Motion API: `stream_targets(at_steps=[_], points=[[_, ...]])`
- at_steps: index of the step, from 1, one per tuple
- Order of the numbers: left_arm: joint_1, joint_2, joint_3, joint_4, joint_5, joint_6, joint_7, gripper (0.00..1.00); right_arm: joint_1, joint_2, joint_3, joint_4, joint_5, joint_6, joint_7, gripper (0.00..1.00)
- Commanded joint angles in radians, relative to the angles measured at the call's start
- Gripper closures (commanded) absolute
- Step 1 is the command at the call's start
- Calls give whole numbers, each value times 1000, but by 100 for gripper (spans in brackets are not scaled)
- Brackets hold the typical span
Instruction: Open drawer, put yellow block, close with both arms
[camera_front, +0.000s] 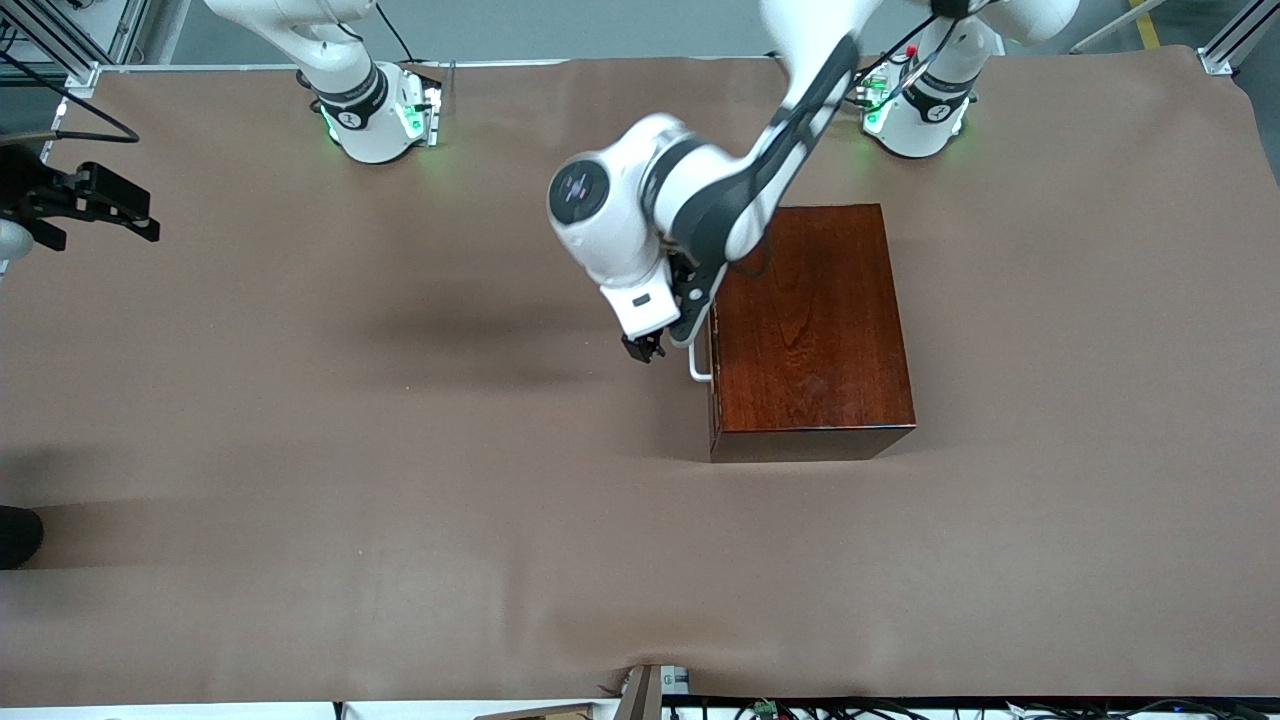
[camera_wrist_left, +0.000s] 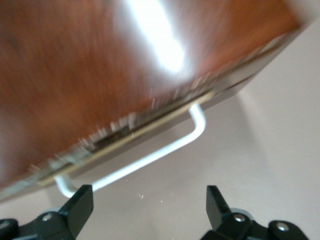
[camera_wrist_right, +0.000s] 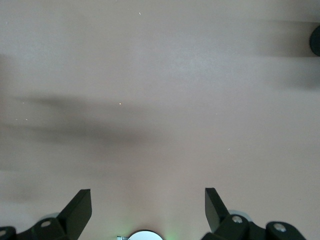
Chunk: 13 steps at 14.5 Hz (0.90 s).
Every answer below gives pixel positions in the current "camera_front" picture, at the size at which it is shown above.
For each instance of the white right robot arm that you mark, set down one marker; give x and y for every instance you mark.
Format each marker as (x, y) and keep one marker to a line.
(370, 140)

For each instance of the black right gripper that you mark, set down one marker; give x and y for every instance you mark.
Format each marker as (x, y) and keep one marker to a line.
(30, 190)

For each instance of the aluminium frame profile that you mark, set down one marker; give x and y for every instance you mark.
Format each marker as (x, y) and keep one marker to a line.
(1225, 55)
(60, 45)

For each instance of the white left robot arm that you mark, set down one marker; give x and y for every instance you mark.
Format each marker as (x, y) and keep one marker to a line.
(620, 240)

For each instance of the brown paper table cover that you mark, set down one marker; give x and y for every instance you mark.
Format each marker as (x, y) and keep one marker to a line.
(400, 550)

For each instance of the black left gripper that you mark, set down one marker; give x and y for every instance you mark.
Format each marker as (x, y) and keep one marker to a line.
(643, 347)

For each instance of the black round object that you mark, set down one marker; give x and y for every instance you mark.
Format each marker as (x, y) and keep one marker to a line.
(18, 535)

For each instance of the dark brown wooden cabinet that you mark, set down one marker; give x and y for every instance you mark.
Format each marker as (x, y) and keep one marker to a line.
(820, 340)

